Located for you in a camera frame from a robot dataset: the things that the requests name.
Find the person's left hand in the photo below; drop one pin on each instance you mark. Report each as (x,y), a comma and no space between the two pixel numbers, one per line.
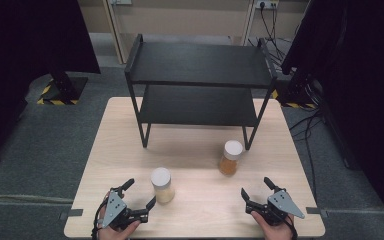
(113,235)

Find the grey tape piece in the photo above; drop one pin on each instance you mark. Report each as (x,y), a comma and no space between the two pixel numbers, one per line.
(316,211)
(75,212)

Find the black stand base striped tape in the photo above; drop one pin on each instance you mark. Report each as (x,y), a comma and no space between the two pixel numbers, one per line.
(295,95)
(65,90)

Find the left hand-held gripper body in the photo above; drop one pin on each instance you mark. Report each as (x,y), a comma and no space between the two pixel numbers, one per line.
(114,208)

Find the white wall socket with plugs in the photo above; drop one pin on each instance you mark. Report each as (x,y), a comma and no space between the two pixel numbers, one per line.
(266,3)

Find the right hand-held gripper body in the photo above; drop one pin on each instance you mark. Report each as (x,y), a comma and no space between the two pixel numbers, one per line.
(281,203)

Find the black two-tier shelf rack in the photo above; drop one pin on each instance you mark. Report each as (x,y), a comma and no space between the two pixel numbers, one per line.
(200,63)

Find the person's right hand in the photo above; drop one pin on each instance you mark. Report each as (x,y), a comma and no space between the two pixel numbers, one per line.
(276,233)

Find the dark curtain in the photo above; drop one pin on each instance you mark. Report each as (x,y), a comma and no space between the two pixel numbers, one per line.
(30,40)
(363,66)

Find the amber jar with white lid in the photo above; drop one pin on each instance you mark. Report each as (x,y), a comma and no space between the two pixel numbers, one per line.
(230,160)

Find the pale jar with white lid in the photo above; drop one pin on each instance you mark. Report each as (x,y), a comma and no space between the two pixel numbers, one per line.
(162,186)

